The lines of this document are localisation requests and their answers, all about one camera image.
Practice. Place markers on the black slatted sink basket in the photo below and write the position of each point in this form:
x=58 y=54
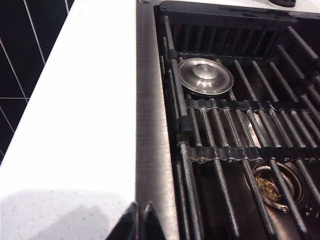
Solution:
x=225 y=17

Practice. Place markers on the steel drain strainer basket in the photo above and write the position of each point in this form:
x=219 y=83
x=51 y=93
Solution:
x=291 y=175

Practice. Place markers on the round steel sink stopper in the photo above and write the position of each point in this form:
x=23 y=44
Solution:
x=205 y=76

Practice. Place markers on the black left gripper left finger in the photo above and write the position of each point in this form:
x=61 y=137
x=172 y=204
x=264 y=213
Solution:
x=126 y=225

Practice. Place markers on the black roll-up drying rack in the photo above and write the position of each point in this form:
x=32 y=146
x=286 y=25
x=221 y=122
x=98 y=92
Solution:
x=225 y=152

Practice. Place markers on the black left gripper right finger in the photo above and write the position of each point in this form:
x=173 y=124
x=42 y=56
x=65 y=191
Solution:
x=152 y=225

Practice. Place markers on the dark metal kitchen faucet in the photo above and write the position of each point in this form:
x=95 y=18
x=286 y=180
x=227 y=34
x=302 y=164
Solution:
x=282 y=2

